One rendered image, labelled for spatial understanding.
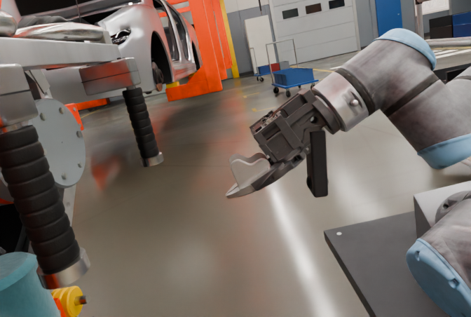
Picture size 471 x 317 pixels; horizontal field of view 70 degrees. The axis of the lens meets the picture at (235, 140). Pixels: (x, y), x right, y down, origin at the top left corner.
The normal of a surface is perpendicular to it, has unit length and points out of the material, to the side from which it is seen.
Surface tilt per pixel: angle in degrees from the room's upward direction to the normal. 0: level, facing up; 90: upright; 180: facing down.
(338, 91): 58
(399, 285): 0
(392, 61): 65
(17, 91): 90
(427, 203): 43
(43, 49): 90
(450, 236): 27
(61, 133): 90
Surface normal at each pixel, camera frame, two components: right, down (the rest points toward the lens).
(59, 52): 0.98, -0.20
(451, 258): -0.29, -0.73
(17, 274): 0.51, -0.74
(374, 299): -0.21, -0.95
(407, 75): -0.16, -0.15
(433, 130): -0.51, 0.15
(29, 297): 0.91, -0.14
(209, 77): -0.01, 0.25
